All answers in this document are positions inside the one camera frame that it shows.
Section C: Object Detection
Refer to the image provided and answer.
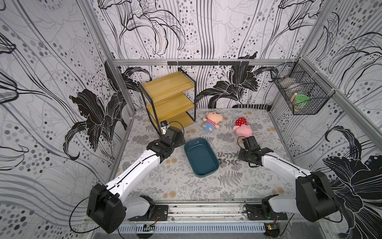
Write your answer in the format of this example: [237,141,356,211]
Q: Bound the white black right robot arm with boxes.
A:
[238,136,340,222]

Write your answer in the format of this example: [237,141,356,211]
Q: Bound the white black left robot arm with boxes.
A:
[87,125,186,234]

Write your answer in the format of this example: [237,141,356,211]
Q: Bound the teal plastic storage tray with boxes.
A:
[184,138,220,178]

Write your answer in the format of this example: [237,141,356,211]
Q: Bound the pink pig plush red dress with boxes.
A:
[233,117,253,137]

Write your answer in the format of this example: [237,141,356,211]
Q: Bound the wooden three-tier shelf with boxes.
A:
[138,67,196,135]

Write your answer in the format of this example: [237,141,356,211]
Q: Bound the floral table mat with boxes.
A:
[130,108,295,201]

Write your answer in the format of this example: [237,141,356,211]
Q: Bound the peach pig plush blue trousers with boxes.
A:
[203,112,223,132]

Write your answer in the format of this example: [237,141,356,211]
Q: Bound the green round lid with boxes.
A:
[294,94,310,105]

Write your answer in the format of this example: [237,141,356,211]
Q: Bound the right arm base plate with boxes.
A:
[243,204,288,221]

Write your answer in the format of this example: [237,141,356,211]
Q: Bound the aluminium front rail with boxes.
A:
[125,201,332,223]

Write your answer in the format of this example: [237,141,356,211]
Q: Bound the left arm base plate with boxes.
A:
[129,205,169,223]

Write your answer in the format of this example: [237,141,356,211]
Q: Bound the black wire wall basket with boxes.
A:
[271,62,335,115]

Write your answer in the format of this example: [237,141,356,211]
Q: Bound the white slotted cable duct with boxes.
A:
[119,222,266,234]

